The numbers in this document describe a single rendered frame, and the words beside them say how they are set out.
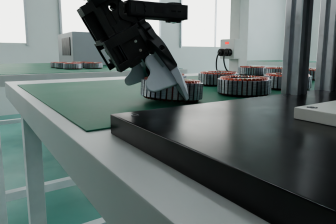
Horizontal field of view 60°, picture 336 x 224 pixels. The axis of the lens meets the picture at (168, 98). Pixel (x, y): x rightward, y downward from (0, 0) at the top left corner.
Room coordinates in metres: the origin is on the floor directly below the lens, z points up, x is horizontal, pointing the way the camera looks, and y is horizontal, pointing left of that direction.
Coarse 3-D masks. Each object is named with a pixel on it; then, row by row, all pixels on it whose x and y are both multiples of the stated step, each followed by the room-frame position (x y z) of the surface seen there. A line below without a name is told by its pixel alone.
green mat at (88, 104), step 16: (96, 80) 0.95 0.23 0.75; (112, 80) 0.95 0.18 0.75; (48, 96) 0.58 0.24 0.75; (64, 96) 0.58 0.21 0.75; (80, 96) 0.58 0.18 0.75; (96, 96) 0.58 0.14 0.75; (112, 96) 0.58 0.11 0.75; (128, 96) 0.58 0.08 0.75; (208, 96) 0.58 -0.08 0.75; (224, 96) 0.58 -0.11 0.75; (240, 96) 0.58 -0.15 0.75; (64, 112) 0.42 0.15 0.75; (80, 112) 0.42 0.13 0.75; (96, 112) 0.42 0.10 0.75; (112, 112) 0.42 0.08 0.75; (96, 128) 0.32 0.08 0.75
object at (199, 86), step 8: (144, 80) 0.50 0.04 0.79; (184, 80) 0.48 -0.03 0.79; (192, 80) 0.49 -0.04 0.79; (144, 88) 0.49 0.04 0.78; (168, 88) 0.47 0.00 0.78; (192, 88) 0.48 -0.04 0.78; (200, 88) 0.50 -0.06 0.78; (144, 96) 0.51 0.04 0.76; (152, 96) 0.48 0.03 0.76; (160, 96) 0.48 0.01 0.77; (168, 96) 0.47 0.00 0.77; (176, 96) 0.47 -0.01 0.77; (192, 96) 0.48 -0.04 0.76; (200, 96) 0.50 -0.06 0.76
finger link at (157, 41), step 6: (150, 30) 0.46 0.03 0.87; (150, 36) 0.46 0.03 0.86; (156, 36) 0.46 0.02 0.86; (150, 42) 0.46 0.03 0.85; (156, 42) 0.45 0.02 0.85; (162, 42) 0.45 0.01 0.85; (150, 48) 0.47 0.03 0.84; (156, 48) 0.45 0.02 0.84; (162, 48) 0.46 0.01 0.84; (162, 54) 0.45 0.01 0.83; (168, 54) 0.45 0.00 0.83; (162, 60) 0.46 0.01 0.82; (168, 60) 0.45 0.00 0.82; (174, 60) 0.45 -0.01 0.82; (168, 66) 0.45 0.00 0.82; (174, 66) 0.45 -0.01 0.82
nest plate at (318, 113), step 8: (312, 104) 0.30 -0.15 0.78; (320, 104) 0.30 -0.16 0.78; (328, 104) 0.30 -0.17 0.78; (296, 112) 0.28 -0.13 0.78; (304, 112) 0.28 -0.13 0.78; (312, 112) 0.27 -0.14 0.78; (320, 112) 0.26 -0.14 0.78; (328, 112) 0.26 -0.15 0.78; (312, 120) 0.27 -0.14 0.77; (320, 120) 0.26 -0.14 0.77; (328, 120) 0.26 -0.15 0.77
